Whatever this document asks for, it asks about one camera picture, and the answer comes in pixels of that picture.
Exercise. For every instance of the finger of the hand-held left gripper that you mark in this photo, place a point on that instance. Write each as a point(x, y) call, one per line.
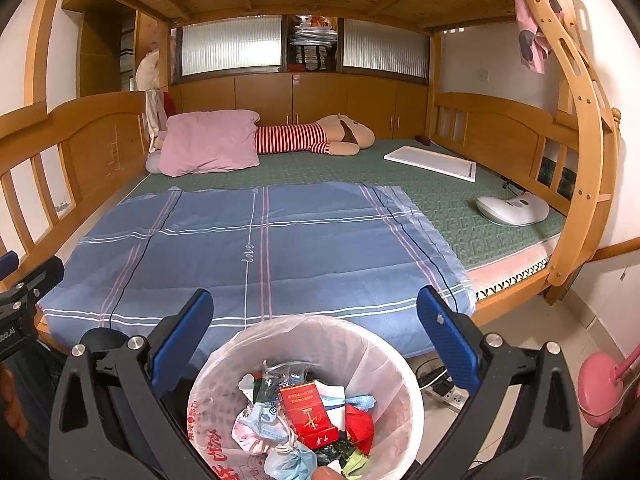
point(42, 277)
point(7, 261)

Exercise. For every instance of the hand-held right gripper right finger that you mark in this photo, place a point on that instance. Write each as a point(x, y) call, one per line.
point(447, 340)

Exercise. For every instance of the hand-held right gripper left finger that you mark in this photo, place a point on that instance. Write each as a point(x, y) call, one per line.
point(182, 340)

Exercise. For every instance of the white trash bin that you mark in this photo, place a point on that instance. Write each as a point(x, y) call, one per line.
point(395, 375)

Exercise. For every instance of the white lined waste bin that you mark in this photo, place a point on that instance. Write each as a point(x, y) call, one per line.
point(215, 410)

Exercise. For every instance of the light blue cloth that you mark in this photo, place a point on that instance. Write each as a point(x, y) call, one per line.
point(360, 402)

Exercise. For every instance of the clear plastic wrapper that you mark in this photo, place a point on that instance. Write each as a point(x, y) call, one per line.
point(287, 372)

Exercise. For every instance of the white printed wrapper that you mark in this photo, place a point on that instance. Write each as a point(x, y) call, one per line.
point(262, 417)

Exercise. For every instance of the red snack packet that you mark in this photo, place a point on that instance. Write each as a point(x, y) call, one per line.
point(360, 425)

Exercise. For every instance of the red cigarette box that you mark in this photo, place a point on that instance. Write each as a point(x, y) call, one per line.
point(305, 415)

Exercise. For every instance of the green paper wrapper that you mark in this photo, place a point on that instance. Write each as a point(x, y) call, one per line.
point(357, 462)

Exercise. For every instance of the dark green wrapper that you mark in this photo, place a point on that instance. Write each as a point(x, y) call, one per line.
point(330, 452)

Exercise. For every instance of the person's left forearm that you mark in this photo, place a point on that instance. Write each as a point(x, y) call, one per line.
point(7, 400)

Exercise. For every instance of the person's right hand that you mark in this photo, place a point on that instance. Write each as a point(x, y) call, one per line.
point(327, 474)

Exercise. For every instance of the white power strip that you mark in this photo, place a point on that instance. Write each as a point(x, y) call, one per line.
point(452, 399)

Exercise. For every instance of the mattress with patterned trim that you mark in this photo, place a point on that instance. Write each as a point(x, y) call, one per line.
point(505, 275)

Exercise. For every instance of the green woven mat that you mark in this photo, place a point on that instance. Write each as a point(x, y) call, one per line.
point(440, 200)

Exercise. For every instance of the white handheld vacuum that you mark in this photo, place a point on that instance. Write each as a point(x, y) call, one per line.
point(510, 210)

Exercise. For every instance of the blue plaid blanket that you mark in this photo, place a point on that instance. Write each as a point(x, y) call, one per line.
point(325, 260)

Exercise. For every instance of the light purple pillow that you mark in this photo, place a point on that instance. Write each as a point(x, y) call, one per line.
point(154, 164)

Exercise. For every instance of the pink round-base stand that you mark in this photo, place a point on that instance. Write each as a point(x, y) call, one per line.
point(600, 390)

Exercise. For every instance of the white flat board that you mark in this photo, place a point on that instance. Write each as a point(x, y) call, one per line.
point(430, 160)

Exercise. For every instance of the hanging white red clothes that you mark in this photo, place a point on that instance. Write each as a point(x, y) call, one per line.
point(154, 110)

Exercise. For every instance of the pink pillow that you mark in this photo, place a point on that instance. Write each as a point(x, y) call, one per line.
point(210, 140)

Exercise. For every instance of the wooden shelf unit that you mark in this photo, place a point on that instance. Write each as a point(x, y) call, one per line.
point(100, 60)

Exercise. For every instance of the wooden bunk ladder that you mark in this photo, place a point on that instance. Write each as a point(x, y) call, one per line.
point(595, 150)

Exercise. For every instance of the frosted glass window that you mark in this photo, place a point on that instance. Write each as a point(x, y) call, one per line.
point(385, 47)
point(230, 45)

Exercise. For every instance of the pink spotted hanging cloth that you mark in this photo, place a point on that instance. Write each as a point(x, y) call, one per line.
point(530, 35)

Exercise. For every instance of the stack of folded bags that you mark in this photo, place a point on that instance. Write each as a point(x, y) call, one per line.
point(312, 45)

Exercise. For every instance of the wooden bunk bed frame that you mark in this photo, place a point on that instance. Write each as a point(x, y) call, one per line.
point(100, 130)

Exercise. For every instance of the white wall socket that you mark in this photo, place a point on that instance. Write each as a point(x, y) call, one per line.
point(483, 76)

